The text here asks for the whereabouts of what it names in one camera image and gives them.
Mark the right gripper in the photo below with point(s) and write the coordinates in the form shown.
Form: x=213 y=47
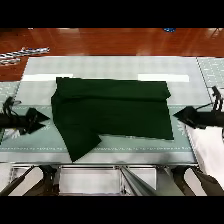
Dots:
x=206 y=119

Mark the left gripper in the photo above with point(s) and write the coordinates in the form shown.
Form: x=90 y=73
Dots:
x=18 y=120

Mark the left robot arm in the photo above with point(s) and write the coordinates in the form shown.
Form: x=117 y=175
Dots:
x=20 y=185

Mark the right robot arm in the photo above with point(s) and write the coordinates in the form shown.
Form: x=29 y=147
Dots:
x=213 y=186

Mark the dark green T-shirt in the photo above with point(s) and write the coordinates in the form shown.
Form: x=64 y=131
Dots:
x=110 y=110

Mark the silver frame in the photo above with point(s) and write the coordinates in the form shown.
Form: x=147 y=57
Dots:
x=100 y=180

